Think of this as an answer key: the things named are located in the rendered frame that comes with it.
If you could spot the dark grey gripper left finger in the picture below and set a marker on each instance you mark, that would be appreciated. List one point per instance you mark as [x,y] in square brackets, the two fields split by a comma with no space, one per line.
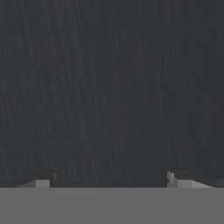
[43,183]

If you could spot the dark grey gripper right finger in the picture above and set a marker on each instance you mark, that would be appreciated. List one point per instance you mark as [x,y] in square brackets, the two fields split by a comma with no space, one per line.
[180,182]

